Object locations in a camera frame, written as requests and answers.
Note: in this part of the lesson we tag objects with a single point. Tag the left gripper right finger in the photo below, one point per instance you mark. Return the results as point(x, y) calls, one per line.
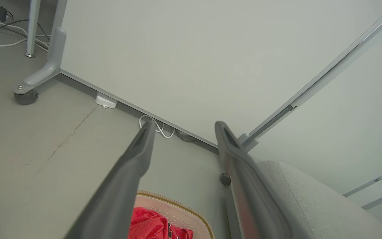
point(247, 192)

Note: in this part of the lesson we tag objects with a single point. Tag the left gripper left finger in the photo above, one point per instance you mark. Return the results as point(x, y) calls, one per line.
point(118, 192)

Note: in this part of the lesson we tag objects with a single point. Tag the white laundry basket brown rim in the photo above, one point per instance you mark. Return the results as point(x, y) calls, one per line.
point(184, 214)

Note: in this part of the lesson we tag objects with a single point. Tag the grey table leg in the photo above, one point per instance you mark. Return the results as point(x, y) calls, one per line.
point(32, 26)

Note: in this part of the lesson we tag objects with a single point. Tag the dark caster wheel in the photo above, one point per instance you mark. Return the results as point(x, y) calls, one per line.
point(26, 97)

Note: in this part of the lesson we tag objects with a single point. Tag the red jersey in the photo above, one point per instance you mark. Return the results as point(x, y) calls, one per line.
point(148, 225)

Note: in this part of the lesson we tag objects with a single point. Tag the small grey caster wheel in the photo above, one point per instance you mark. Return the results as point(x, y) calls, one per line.
point(225, 179)

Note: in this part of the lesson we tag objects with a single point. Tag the grey partition foot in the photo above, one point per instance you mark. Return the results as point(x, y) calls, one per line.
point(51, 66)

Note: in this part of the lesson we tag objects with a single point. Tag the grey fabric sofa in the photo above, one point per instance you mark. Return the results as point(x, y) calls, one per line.
point(310, 205)

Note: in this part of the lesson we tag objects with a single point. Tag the small white box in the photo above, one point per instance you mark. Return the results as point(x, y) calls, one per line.
point(105, 100)

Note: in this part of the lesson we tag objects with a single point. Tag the white partition panel with rail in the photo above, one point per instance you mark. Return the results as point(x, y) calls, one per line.
point(343, 132)

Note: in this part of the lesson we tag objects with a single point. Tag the large white partition panel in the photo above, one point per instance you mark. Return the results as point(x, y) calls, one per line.
point(194, 66)

